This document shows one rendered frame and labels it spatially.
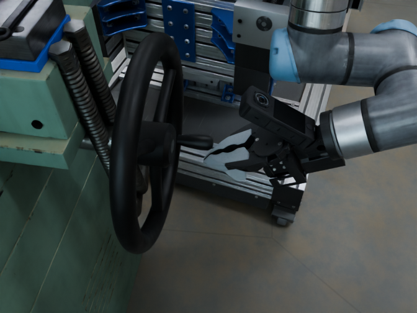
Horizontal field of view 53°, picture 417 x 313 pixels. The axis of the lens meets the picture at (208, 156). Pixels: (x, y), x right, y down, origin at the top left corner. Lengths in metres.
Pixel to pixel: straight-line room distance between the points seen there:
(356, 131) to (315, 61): 0.11
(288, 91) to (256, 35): 0.67
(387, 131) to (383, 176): 1.10
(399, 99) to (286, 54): 0.16
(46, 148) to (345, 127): 0.37
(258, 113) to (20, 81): 0.29
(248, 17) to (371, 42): 0.35
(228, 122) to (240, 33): 0.55
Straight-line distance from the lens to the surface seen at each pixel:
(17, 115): 0.51
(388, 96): 0.59
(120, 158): 0.42
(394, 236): 1.53
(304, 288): 1.36
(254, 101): 0.56
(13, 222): 0.62
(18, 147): 0.52
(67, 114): 0.50
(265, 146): 0.61
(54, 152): 0.50
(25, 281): 0.69
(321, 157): 0.63
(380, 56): 0.62
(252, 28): 0.92
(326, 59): 0.61
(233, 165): 0.62
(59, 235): 0.76
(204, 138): 0.66
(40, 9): 0.48
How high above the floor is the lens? 1.23
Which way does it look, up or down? 50 degrees down
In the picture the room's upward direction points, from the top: straight up
